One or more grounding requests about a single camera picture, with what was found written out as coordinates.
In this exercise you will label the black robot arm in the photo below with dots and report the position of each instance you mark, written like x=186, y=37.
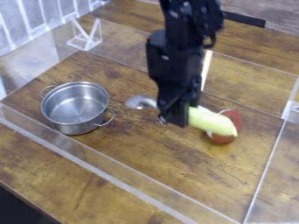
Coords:
x=198, y=17

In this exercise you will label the small steel pot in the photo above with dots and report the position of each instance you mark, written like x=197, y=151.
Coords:
x=77, y=107

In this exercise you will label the clear acrylic triangle stand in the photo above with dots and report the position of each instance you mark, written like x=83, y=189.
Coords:
x=85, y=41

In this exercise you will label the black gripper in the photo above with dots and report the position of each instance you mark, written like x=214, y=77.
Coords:
x=174, y=63

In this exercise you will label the red toy mushroom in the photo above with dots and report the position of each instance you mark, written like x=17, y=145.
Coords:
x=237, y=118

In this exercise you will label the black strip on table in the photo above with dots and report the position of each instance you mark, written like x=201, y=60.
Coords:
x=245, y=19

